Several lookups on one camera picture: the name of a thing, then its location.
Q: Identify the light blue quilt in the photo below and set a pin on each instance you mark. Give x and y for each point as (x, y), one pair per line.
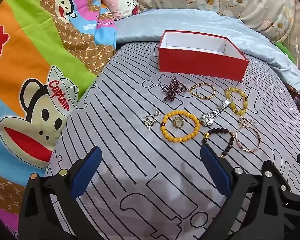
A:
(145, 25)

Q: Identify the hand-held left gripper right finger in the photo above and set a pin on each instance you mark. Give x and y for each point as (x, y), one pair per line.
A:
(215, 170)

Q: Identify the silver metal watch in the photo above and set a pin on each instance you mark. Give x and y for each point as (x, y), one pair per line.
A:
(215, 113)

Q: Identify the green plastic object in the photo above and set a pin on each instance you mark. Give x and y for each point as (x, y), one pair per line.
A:
(286, 51)

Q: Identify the grey striped bed sheet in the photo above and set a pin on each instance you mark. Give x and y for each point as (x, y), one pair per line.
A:
(130, 135)

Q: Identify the pink rabbit pillow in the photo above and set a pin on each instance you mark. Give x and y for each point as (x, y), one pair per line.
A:
(115, 0)

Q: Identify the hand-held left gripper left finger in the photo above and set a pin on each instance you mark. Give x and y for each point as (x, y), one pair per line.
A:
(86, 172)

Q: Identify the red cardboard box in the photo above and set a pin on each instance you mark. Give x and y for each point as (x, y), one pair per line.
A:
(202, 63)

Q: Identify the silver flower earring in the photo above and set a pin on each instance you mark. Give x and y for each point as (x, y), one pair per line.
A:
(242, 122)
(148, 123)

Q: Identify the rose gold bangle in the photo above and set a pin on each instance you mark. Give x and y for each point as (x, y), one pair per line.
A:
(259, 140)

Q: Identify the colourful cartoon monkey blanket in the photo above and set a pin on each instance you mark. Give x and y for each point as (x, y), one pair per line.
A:
(27, 42)

